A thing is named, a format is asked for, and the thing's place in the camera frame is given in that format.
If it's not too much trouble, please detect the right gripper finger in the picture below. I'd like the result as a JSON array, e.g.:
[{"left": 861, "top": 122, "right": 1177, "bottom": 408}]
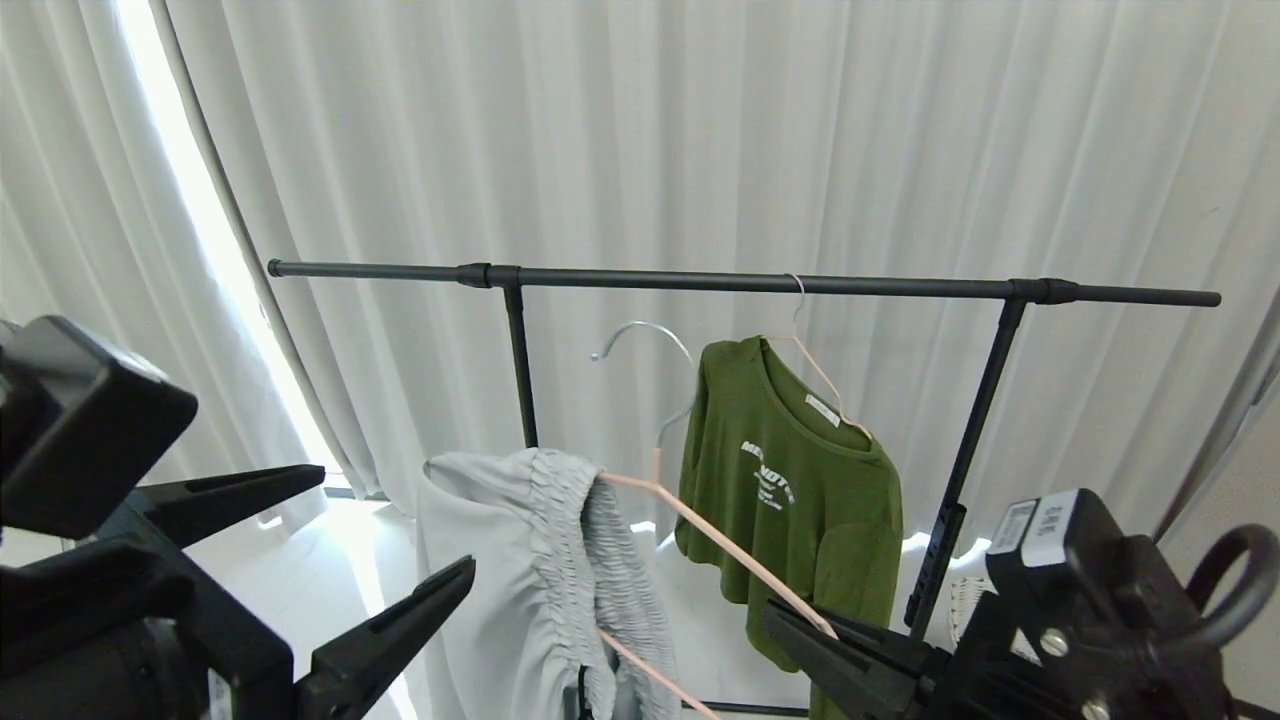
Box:
[
  {"left": 790, "top": 645, "right": 931, "bottom": 720},
  {"left": 765, "top": 600, "right": 946, "bottom": 681}
]

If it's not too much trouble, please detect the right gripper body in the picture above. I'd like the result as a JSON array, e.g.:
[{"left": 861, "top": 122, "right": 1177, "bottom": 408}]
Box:
[{"left": 925, "top": 595, "right": 1061, "bottom": 720}]

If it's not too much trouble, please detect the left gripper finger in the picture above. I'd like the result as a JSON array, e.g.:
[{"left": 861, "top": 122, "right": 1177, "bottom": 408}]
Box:
[
  {"left": 295, "top": 555, "right": 478, "bottom": 720},
  {"left": 135, "top": 465, "right": 328, "bottom": 549}
]

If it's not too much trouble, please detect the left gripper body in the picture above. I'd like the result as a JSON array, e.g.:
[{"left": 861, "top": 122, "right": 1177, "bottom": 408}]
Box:
[{"left": 0, "top": 495, "right": 301, "bottom": 720}]

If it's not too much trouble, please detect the green shirt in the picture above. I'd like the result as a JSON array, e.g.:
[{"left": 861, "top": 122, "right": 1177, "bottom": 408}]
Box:
[{"left": 675, "top": 337, "right": 906, "bottom": 720}]

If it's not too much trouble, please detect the pale grey garment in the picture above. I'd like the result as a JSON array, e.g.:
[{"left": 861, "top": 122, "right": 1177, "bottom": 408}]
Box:
[{"left": 415, "top": 448, "right": 683, "bottom": 720}]

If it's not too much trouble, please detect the pink clothes hanger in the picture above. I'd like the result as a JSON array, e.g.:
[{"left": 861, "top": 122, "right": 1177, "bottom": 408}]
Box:
[
  {"left": 590, "top": 320, "right": 839, "bottom": 720},
  {"left": 765, "top": 275, "right": 876, "bottom": 441}
]

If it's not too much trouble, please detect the white laundry basket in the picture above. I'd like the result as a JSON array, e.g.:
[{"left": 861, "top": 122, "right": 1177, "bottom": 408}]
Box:
[{"left": 945, "top": 575, "right": 1003, "bottom": 646}]

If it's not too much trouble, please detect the black clothes rack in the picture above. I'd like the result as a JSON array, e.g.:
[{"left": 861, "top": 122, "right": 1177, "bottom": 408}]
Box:
[{"left": 267, "top": 258, "right": 1223, "bottom": 720}]

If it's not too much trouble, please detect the white curtain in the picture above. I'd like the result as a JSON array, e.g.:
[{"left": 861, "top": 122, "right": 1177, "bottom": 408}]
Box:
[
  {"left": 0, "top": 0, "right": 331, "bottom": 531},
  {"left": 165, "top": 0, "right": 1280, "bottom": 561}
]

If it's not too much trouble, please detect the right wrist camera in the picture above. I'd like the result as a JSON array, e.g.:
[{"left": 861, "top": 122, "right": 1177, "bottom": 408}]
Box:
[{"left": 985, "top": 488, "right": 1231, "bottom": 720}]

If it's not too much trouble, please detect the black cable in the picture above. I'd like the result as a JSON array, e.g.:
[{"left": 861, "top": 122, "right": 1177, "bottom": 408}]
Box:
[{"left": 1185, "top": 523, "right": 1280, "bottom": 653}]

